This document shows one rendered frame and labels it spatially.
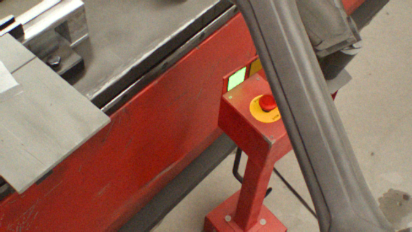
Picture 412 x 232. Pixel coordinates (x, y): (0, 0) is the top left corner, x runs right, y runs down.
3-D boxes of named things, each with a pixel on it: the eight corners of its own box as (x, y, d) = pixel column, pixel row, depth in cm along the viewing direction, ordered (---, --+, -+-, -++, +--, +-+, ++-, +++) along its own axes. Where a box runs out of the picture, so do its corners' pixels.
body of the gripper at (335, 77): (316, 45, 117) (331, 26, 111) (349, 82, 116) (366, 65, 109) (294, 60, 115) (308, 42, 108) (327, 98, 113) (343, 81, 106)
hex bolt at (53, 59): (53, 71, 107) (51, 66, 106) (44, 64, 108) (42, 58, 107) (64, 64, 109) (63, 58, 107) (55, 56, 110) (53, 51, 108)
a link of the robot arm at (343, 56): (341, 53, 102) (369, 49, 103) (329, 20, 104) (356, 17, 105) (326, 71, 108) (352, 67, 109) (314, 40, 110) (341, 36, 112)
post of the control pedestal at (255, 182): (244, 232, 175) (270, 139, 131) (233, 220, 177) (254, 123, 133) (257, 222, 177) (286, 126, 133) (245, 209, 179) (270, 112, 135)
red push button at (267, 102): (265, 121, 119) (268, 111, 116) (252, 108, 121) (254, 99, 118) (279, 111, 121) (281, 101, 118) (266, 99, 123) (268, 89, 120)
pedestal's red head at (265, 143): (263, 172, 125) (276, 127, 111) (216, 124, 132) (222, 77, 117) (324, 125, 133) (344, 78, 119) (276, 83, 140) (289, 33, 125)
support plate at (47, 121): (19, 194, 83) (18, 191, 83) (-84, 94, 93) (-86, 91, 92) (111, 121, 91) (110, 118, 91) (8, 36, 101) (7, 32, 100)
